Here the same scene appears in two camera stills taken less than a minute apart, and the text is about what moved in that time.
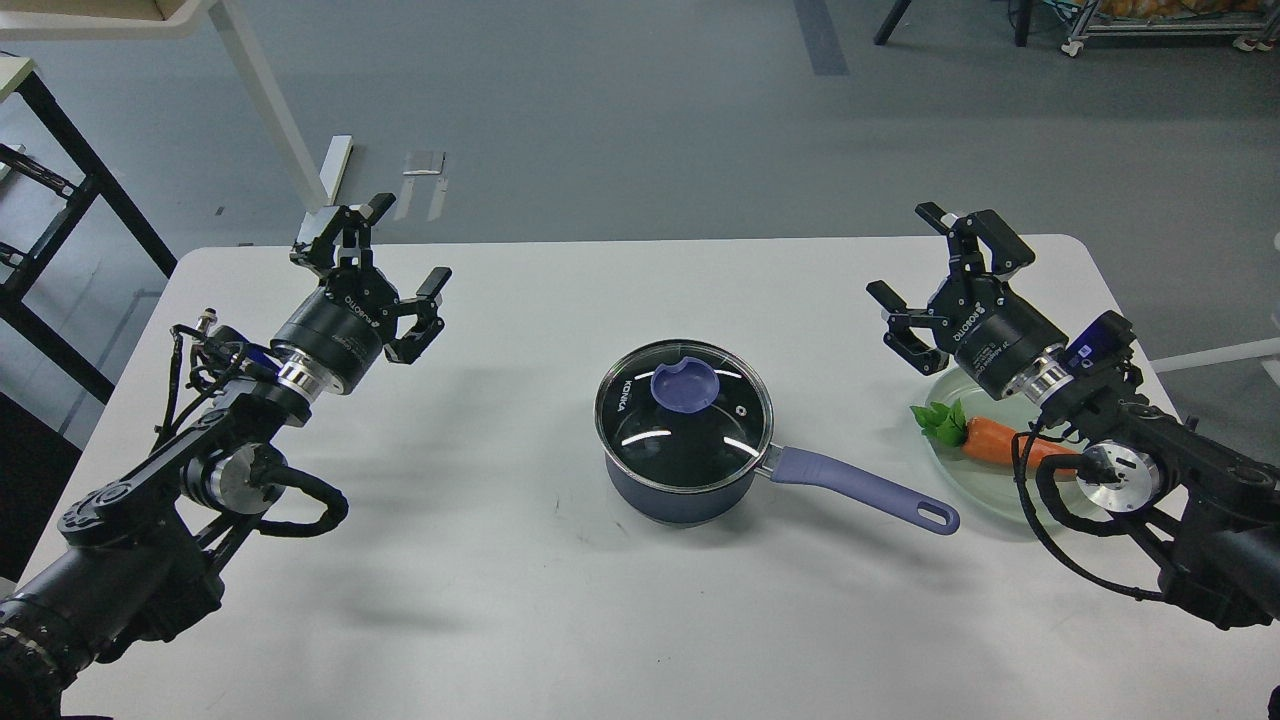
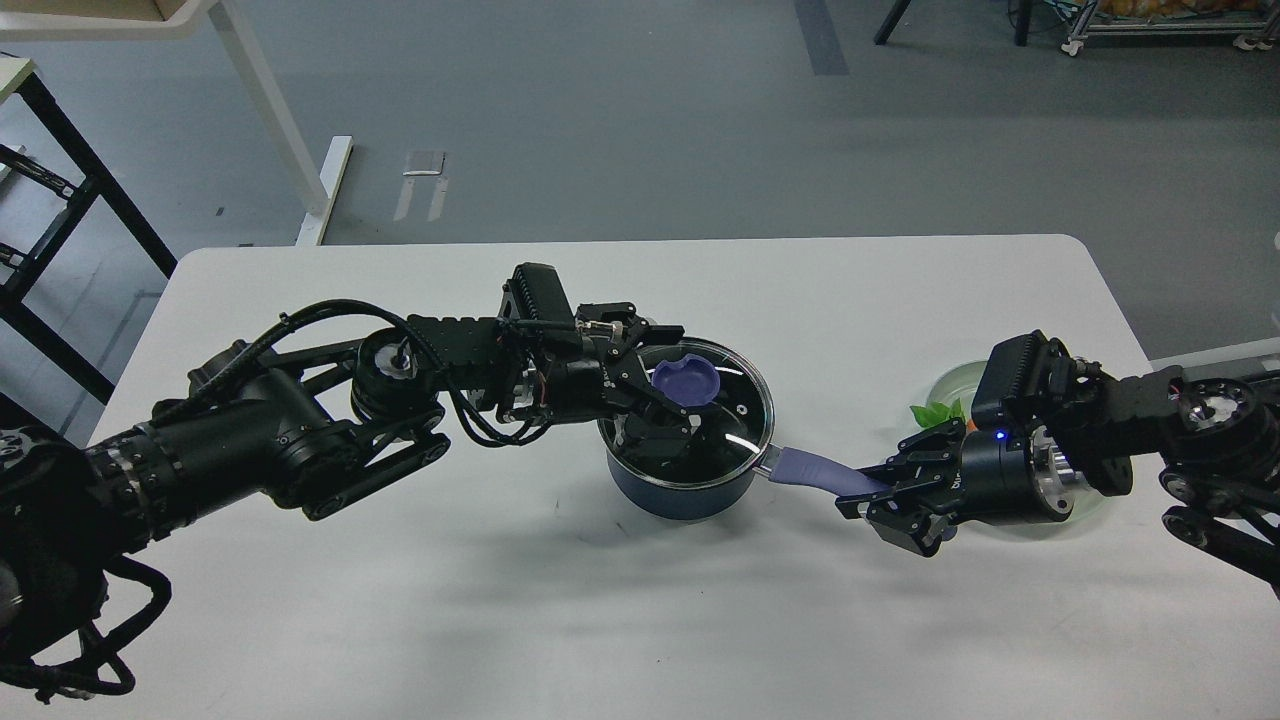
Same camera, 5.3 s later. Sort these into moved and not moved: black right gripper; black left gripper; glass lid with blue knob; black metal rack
Moved: black left gripper; black right gripper
Not moved: black metal rack; glass lid with blue knob
